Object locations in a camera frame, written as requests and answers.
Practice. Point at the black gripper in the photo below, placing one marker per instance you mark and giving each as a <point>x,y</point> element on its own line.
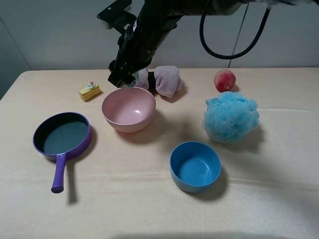
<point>154,22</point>

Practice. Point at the small tin can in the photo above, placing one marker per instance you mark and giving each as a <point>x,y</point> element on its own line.
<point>134,78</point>

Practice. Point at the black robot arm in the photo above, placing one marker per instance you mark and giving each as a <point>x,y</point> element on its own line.
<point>203,8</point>

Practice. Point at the yellow toy cake slice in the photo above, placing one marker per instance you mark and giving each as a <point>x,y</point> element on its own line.
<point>90,91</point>

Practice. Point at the pink plastic bowl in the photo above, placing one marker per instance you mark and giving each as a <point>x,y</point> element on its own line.
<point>129,109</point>

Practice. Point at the rolled pink towel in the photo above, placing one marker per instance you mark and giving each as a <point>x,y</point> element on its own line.
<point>165,80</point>

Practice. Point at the purple frying pan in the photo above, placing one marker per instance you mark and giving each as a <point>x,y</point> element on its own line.
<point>60,138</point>

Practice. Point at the red peach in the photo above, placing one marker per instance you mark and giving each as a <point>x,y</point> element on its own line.
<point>224,80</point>

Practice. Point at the blue mesh bath sponge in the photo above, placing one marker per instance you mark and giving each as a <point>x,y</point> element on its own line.
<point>230,117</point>

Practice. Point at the blue plastic bowl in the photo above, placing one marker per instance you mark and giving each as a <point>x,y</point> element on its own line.
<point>194,166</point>

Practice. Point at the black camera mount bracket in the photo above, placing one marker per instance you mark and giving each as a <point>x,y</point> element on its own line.
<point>117,15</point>

